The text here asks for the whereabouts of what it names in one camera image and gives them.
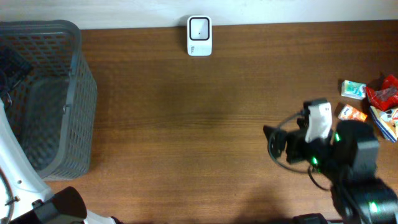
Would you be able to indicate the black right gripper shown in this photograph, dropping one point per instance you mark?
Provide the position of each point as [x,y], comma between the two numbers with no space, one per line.
[292,147]

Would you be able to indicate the orange Kleenex tissue pack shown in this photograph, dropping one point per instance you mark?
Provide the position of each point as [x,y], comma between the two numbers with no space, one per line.
[350,113]

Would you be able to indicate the green Kleenex tissue pack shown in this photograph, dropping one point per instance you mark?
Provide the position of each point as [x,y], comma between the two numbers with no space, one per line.
[353,90]

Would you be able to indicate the red snack bag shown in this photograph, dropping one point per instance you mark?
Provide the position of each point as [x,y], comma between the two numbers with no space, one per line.
[386,97]

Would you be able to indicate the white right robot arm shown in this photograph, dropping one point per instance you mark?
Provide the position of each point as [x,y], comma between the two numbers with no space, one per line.
[347,158]

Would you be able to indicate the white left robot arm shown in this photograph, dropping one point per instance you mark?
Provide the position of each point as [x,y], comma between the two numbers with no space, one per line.
[26,198]

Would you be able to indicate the white barcode scanner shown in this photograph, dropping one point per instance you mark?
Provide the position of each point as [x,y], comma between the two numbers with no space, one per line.
[199,36]

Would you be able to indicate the grey plastic basket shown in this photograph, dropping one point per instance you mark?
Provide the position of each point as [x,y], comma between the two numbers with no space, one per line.
[50,96]

